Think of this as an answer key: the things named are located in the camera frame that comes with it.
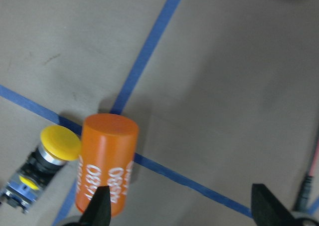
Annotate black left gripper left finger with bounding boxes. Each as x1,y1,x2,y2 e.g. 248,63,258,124
78,186,111,226

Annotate yellow push button switch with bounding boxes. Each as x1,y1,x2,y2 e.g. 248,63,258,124
0,125,81,214

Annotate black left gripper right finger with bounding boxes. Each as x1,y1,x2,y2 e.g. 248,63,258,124
251,184,295,226

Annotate red black power cable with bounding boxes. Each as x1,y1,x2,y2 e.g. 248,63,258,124
294,138,319,212

